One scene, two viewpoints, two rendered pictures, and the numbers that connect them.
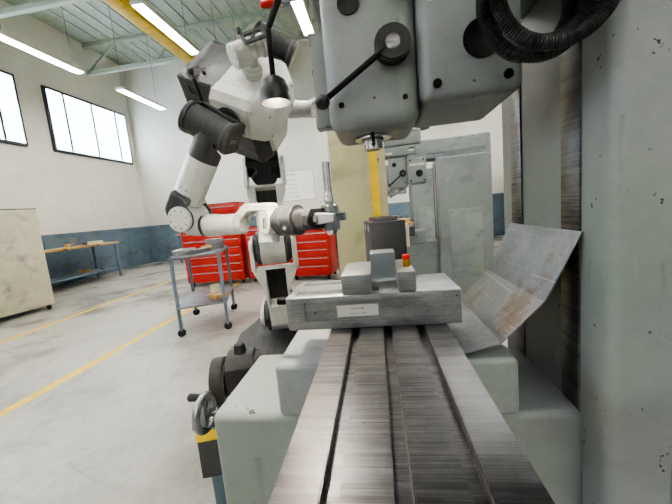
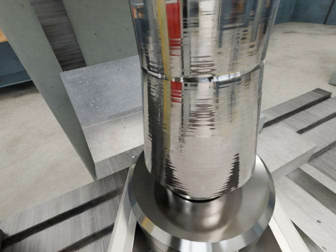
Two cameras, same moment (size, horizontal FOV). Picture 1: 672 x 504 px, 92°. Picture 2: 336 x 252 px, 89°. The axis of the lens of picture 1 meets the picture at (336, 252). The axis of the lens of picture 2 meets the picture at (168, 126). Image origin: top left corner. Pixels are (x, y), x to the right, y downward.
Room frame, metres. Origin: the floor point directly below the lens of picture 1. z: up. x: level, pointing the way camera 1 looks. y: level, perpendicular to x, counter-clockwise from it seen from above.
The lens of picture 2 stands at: (0.89, 0.03, 1.21)
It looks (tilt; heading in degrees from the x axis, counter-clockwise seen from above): 38 degrees down; 241
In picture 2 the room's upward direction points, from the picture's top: 7 degrees counter-clockwise
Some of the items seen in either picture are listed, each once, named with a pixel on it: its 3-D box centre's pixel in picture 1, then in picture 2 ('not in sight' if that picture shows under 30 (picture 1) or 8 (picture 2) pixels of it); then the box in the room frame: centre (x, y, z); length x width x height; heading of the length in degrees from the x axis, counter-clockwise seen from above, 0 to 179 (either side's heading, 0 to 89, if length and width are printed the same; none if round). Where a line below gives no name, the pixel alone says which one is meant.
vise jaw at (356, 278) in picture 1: (358, 276); (260, 160); (0.70, -0.04, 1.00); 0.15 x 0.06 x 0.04; 173
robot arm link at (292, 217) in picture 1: (304, 220); not in sight; (0.92, 0.08, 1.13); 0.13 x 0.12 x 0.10; 147
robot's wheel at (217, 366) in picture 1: (220, 382); not in sight; (1.24, 0.52, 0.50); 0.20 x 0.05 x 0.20; 8
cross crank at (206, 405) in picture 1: (217, 412); not in sight; (0.86, 0.38, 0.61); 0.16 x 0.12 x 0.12; 82
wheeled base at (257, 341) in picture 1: (284, 330); not in sight; (1.52, 0.29, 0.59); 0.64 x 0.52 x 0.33; 8
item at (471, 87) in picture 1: (455, 52); not in sight; (0.77, -0.31, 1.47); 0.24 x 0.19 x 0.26; 172
